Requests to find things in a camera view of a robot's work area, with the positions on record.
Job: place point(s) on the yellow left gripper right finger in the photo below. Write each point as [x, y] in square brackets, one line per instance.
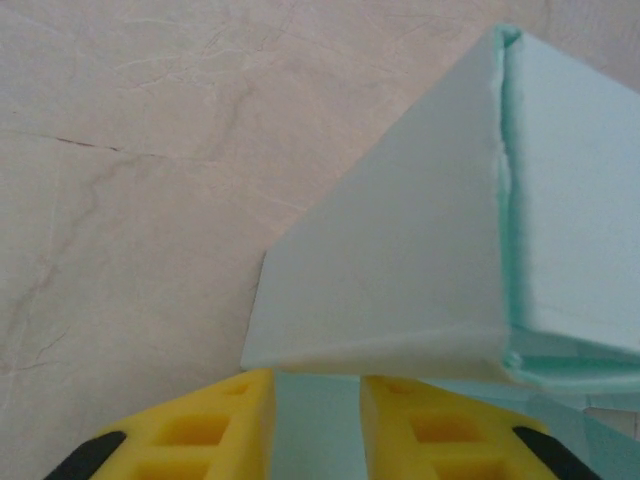
[450, 440]

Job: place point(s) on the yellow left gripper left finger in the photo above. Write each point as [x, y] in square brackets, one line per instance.
[190, 435]

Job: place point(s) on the light teal paper box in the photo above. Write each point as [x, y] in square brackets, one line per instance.
[400, 250]

